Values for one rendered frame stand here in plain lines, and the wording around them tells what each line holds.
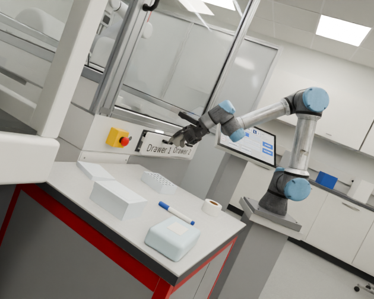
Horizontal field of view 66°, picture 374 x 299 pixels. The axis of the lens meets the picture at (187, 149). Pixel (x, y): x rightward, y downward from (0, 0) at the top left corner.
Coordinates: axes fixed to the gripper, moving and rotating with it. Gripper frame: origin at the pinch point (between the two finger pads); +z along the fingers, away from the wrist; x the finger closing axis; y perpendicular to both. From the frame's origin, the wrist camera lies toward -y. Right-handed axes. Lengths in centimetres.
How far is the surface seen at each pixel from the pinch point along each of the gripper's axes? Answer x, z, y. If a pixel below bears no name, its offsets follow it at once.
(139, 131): -16.6, 4.6, -6.7
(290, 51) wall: 358, -116, -139
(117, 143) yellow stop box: -34.7, 7.0, 0.4
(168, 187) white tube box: -29.8, -2.5, 25.4
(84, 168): -54, 11, 10
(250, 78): 161, -45, -65
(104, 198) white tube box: -67, -3, 27
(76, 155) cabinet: -46.7, 17.5, 0.3
